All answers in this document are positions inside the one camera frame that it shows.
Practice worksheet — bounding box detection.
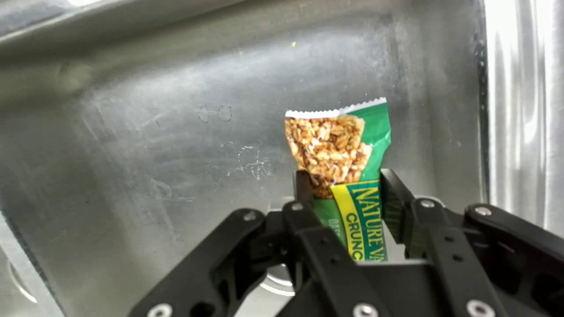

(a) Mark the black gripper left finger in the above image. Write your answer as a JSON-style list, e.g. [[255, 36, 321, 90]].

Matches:
[[128, 169, 392, 317]]

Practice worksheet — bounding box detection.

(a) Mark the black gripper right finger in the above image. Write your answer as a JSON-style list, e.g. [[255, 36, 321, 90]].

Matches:
[[378, 168, 564, 317]]

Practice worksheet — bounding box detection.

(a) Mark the green granola bar packet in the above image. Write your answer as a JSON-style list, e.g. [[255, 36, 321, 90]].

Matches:
[[284, 97, 396, 265]]

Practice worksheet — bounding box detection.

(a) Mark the stainless steel double sink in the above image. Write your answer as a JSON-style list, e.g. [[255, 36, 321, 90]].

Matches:
[[0, 0, 564, 317]]

